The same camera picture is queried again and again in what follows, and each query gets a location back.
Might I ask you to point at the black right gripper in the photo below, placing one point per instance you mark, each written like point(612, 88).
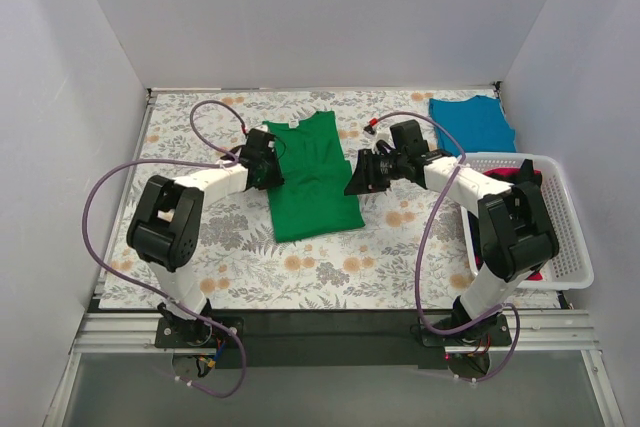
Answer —
point(369, 172)

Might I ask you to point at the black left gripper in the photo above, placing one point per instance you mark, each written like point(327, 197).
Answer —
point(267, 172)

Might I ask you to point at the green t shirt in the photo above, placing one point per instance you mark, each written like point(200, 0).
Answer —
point(311, 202)

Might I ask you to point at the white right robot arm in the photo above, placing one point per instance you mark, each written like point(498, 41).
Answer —
point(515, 230)

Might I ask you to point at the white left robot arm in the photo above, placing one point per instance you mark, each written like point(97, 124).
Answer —
point(165, 227)

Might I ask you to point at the floral table cloth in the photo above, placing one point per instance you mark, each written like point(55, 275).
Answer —
point(410, 251)

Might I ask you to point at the folded blue t shirt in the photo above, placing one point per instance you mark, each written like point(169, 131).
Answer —
point(478, 124)

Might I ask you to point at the red t shirt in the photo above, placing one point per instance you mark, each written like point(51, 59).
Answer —
point(505, 173)

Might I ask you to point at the black t shirt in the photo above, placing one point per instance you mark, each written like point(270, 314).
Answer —
point(525, 177)

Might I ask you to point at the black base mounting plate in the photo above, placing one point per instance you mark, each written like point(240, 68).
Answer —
point(320, 338)

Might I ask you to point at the white plastic laundry basket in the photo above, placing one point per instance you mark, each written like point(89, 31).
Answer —
point(571, 269)

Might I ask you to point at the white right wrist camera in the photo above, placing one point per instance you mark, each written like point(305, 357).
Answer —
point(373, 136)

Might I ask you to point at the aluminium frame rail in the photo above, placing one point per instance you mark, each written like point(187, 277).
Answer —
point(135, 332)

